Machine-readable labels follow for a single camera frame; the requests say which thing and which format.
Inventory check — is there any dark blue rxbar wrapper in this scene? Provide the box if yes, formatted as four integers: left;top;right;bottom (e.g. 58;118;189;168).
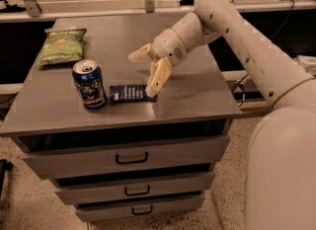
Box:
109;85;157;104

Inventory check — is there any top grey drawer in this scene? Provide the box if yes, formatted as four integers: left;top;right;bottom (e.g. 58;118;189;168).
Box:
24;134;229;179

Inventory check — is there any grey drawer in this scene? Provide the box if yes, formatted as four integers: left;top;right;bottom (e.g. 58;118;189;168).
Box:
75;193;204;222
24;134;229;179
55;172;214;205

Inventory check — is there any green chip bag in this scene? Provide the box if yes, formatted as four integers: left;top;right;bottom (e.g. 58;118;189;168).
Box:
38;27;87;66

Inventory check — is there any grey metal railing frame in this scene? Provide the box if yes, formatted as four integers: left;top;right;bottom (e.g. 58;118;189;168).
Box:
0;0;316;23

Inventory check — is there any black cable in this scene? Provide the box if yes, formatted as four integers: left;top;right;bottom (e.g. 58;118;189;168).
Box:
230;0;295;109

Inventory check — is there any middle grey drawer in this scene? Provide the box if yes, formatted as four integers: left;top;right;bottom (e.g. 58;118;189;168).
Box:
55;172;214;205

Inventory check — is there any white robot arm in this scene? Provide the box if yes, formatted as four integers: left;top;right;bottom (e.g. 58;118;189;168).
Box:
129;0;316;230

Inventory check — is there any grey drawer cabinet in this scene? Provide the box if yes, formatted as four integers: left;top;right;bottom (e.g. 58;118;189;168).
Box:
0;12;243;223

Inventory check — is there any bottom grey drawer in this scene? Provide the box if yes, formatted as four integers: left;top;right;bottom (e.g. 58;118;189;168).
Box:
75;193;204;222

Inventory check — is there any blue pepsi can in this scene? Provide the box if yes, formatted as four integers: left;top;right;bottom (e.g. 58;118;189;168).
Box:
72;59;108;111

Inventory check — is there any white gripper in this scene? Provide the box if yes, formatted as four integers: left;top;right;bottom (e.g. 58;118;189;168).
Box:
128;29;188;98

